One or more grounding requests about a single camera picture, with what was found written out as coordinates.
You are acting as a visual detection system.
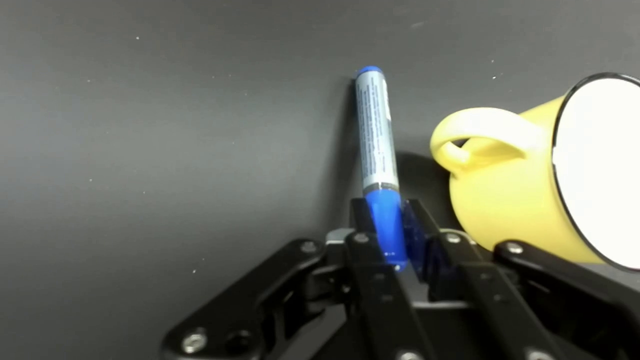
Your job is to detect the blue marker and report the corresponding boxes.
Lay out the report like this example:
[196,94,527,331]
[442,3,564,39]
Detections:
[352,65,411,272]

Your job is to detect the yellow enamel cup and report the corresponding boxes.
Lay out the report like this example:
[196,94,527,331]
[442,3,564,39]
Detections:
[429,70,640,272]

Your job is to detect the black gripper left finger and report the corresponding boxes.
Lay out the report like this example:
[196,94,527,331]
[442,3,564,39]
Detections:
[162,197,438,360]

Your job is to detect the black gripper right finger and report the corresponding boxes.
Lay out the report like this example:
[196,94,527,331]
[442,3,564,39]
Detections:
[402,197,640,360]

